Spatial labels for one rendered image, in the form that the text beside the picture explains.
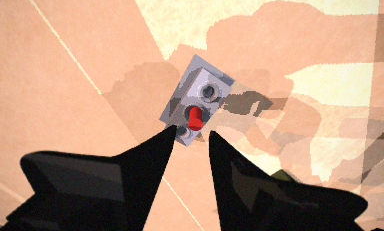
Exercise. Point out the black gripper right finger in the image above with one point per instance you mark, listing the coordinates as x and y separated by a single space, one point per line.
248 199

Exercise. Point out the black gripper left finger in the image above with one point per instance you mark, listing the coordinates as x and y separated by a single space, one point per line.
130 179

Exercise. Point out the red peg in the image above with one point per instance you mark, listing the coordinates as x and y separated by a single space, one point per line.
195 119

